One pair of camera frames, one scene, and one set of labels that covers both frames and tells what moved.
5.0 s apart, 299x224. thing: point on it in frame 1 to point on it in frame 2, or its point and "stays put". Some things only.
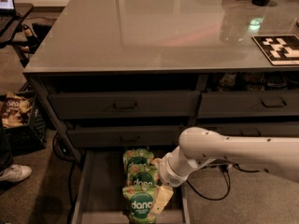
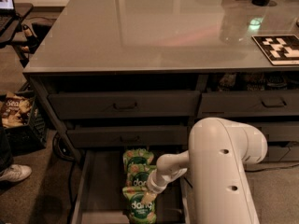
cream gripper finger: [163, 196] to [149, 197]
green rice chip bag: [139, 201] stays put
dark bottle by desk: [31, 39] stays put
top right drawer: [249, 105] stays put
